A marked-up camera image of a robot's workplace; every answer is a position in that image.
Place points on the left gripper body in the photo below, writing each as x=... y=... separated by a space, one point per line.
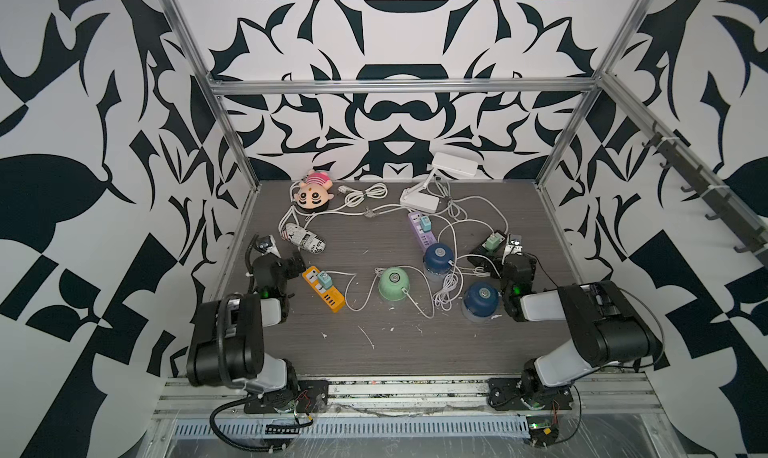
x=289 y=270

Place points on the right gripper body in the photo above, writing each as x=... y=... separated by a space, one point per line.
x=507 y=294

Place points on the black power strip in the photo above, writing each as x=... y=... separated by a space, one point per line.
x=490 y=262

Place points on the green charger plug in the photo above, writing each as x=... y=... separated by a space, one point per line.
x=493 y=241

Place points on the blue meat grinder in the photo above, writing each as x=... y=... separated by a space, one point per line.
x=480 y=301
x=438 y=261

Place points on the teal charger plug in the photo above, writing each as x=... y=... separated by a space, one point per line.
x=325 y=280
x=425 y=223

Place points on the yellow power strip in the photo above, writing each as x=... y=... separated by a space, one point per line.
x=333 y=298

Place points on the purple power strip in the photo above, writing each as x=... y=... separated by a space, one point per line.
x=425 y=240

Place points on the green meat grinder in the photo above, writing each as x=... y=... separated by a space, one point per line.
x=393 y=284

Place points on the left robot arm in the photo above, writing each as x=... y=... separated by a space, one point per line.
x=227 y=349

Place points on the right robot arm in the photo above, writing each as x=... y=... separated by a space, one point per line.
x=605 y=331

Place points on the cartoon head toy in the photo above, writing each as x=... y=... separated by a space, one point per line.
x=314 y=195

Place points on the wall hook rack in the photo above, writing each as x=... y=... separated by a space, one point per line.
x=701 y=182

